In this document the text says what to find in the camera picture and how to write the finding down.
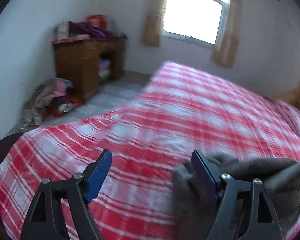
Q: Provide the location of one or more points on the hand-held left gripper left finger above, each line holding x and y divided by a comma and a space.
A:
100, 175

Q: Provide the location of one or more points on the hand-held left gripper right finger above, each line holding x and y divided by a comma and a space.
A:
205, 177

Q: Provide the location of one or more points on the grey puffer jacket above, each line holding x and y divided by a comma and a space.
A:
260, 166

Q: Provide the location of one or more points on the pile of clothes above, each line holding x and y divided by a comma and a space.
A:
47, 100

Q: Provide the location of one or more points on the red plaid bed sheet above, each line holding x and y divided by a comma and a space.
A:
165, 120

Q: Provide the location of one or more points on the brown wooden desk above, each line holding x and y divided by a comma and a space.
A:
77, 65

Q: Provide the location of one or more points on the flat pink box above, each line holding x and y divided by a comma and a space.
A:
70, 39

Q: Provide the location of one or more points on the purple cloth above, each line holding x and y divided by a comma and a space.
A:
92, 31

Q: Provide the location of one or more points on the beige curtain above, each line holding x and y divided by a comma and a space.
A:
228, 35
153, 17

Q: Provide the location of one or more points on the white box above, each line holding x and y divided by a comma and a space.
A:
62, 30

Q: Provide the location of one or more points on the red box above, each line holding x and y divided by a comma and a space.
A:
96, 21

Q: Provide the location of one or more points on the sliding window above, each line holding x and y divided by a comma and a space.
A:
195, 12

